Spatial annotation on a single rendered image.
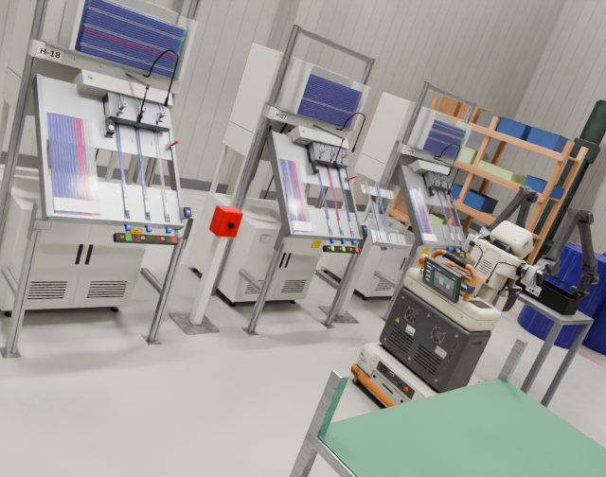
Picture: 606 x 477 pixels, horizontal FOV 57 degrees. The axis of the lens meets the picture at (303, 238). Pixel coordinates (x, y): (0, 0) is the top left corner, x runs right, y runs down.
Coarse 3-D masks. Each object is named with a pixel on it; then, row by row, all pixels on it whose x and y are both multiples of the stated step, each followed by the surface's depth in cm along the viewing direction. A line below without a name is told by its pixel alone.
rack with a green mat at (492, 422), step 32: (512, 352) 178; (480, 384) 172; (512, 384) 180; (320, 416) 118; (384, 416) 135; (416, 416) 140; (448, 416) 146; (480, 416) 152; (512, 416) 158; (544, 416) 166; (320, 448) 118; (352, 448) 119; (384, 448) 123; (416, 448) 127; (448, 448) 132; (480, 448) 137; (512, 448) 142; (544, 448) 148; (576, 448) 154
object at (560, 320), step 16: (528, 304) 352; (560, 320) 336; (576, 320) 347; (592, 320) 362; (576, 336) 368; (544, 352) 342; (576, 352) 370; (560, 368) 374; (528, 384) 348; (544, 400) 380
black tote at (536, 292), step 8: (520, 280) 370; (544, 280) 374; (528, 288) 365; (536, 288) 361; (544, 288) 356; (552, 288) 369; (560, 288) 366; (536, 296) 360; (544, 296) 356; (552, 296) 352; (560, 296) 349; (568, 296) 361; (544, 304) 356; (552, 304) 352; (560, 304) 348; (568, 304) 345; (576, 304) 352; (560, 312) 348; (568, 312) 351
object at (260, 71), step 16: (256, 48) 376; (256, 64) 375; (272, 64) 363; (256, 80) 374; (272, 80) 364; (336, 80) 399; (240, 96) 386; (256, 96) 374; (240, 112) 385; (256, 112) 373; (240, 128) 385; (256, 128) 372; (272, 128) 381; (288, 128) 390; (224, 144) 397; (240, 144) 384; (224, 160) 402; (240, 176) 384
